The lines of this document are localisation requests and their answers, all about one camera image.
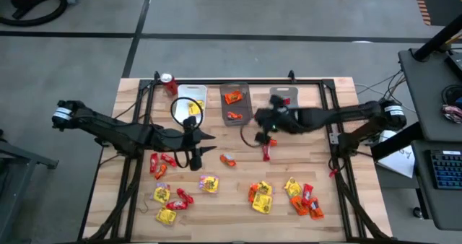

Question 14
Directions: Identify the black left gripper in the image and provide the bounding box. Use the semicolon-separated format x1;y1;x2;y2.
154;116;218;172

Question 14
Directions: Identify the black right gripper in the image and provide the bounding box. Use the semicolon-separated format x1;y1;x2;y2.
254;94;303;147

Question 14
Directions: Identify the yellow candy pack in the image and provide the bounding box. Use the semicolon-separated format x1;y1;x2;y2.
283;177;303;199
187;99;206;116
151;182;172;205
155;206;178;226
256;180;274;196
251;192;274;215
199;174;220;194

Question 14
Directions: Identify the grey translucent plastic bin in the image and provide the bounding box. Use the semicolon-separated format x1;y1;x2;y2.
219;82;254;127

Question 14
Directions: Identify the white plastic bin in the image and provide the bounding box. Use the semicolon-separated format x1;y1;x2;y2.
269;86;300;110
172;84;209;126

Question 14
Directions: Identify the red soda can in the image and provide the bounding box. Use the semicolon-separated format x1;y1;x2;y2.
160;72;179;96

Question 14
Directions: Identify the white paper sheet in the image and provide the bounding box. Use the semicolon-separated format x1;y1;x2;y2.
375;129;417;179

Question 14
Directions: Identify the grey desk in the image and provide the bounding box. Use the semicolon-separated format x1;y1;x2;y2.
411;139;462;231
398;48;462;143

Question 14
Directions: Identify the grey metal stand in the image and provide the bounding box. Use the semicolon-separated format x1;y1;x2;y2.
0;128;60;243

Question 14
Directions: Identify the colourful wrapper pile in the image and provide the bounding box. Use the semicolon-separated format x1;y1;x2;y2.
440;104;462;125

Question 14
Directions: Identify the backlit black keyboard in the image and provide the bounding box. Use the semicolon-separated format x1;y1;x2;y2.
429;149;462;191

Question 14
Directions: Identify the black pole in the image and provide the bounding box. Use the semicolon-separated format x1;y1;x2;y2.
413;14;462;63

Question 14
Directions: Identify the black device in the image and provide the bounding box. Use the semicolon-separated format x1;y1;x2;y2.
444;51;462;82

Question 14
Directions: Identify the dark rug orange fringe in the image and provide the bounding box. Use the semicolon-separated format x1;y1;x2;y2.
411;0;462;27

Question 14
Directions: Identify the black camera cable loop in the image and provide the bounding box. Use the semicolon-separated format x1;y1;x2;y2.
170;96;204;131
240;123;266;148

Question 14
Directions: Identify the thin brown string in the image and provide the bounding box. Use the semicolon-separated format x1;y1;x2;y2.
136;196;149;214

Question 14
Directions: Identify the black coiled cable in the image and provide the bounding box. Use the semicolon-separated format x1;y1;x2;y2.
440;84;462;106

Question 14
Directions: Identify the black vacuum hose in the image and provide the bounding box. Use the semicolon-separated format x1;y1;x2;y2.
0;0;69;27

